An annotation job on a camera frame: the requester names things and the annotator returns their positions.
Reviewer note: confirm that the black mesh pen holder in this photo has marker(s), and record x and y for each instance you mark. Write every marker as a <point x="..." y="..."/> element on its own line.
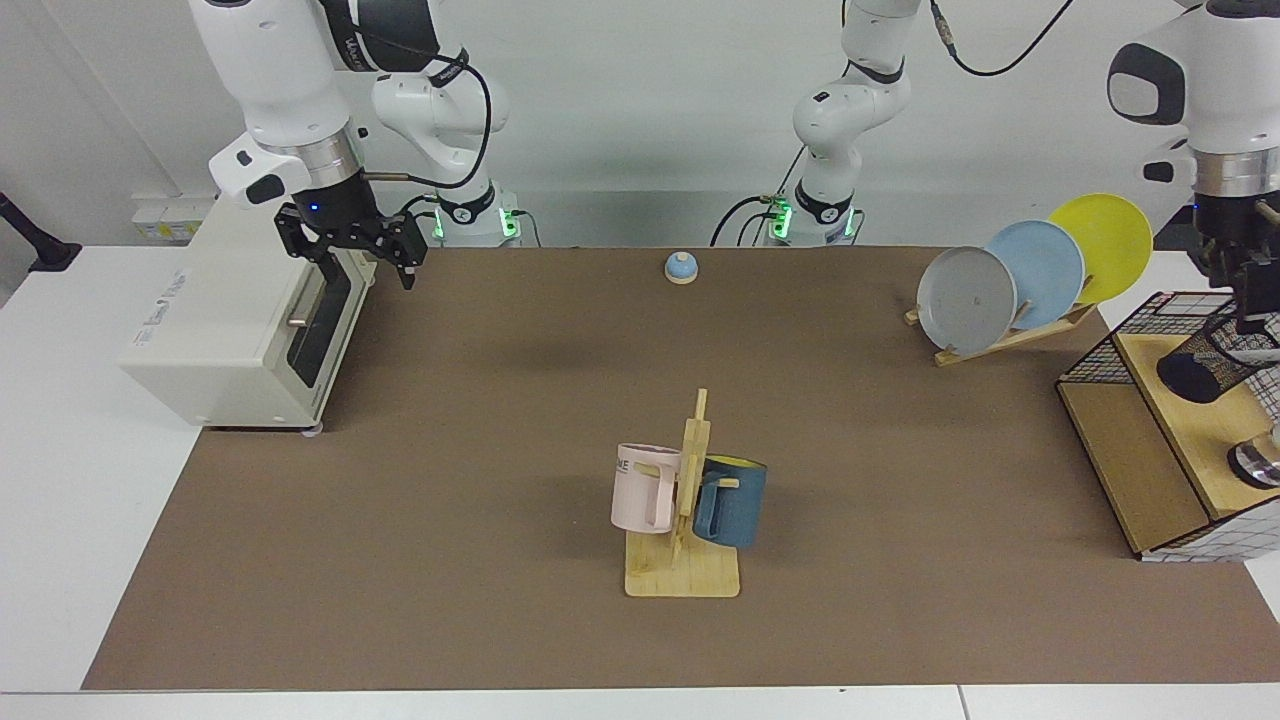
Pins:
<point x="1210" y="365"/>

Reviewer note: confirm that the pale toaster oven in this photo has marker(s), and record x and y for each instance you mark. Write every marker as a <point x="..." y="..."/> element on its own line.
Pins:
<point x="220" y="310"/>

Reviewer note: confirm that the yellow plate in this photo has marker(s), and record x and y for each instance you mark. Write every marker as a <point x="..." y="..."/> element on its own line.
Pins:
<point x="1115" y="245"/>

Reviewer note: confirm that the silver metal round thing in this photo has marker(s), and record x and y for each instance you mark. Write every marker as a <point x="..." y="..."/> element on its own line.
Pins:
<point x="1258" y="462"/>

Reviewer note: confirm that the light blue plate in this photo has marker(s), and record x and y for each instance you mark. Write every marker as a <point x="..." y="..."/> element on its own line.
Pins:
<point x="1050" y="270"/>

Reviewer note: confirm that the wooden plate rack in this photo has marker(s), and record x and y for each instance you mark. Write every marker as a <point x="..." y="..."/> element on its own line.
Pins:
<point x="1010" y="339"/>

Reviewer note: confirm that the small blue round bell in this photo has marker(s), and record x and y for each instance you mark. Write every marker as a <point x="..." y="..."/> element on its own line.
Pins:
<point x="681" y="268"/>

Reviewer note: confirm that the grey plate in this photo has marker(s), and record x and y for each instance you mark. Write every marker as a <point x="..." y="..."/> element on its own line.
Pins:
<point x="965" y="305"/>

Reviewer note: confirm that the black stand foot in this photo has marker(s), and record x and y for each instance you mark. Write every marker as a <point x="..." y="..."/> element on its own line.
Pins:
<point x="45" y="255"/>

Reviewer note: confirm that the brown table cloth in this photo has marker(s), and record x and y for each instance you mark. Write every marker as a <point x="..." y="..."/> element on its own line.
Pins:
<point x="450" y="560"/>

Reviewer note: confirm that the pink cup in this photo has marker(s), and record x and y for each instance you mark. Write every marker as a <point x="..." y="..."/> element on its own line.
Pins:
<point x="640" y="490"/>

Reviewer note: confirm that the dark blue cup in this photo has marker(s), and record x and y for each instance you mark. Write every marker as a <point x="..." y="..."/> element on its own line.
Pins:
<point x="735" y="505"/>

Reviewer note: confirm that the wooden cup stand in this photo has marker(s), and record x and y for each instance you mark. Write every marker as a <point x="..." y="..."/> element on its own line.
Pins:
<point x="680" y="575"/>

